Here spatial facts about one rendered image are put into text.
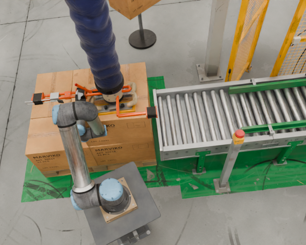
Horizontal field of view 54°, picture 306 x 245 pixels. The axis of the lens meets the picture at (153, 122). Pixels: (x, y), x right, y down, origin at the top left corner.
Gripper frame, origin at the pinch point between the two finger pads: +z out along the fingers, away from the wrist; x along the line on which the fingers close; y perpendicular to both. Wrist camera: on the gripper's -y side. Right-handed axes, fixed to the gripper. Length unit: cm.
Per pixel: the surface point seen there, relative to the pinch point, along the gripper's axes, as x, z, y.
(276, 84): -44, 21, 181
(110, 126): -22.2, -20.2, 22.5
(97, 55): 49, -10, 27
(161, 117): -52, 3, 67
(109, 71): 32.2, -9.7, 31.1
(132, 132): -35, -21, 39
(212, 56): -71, 94, 136
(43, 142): -53, -10, -46
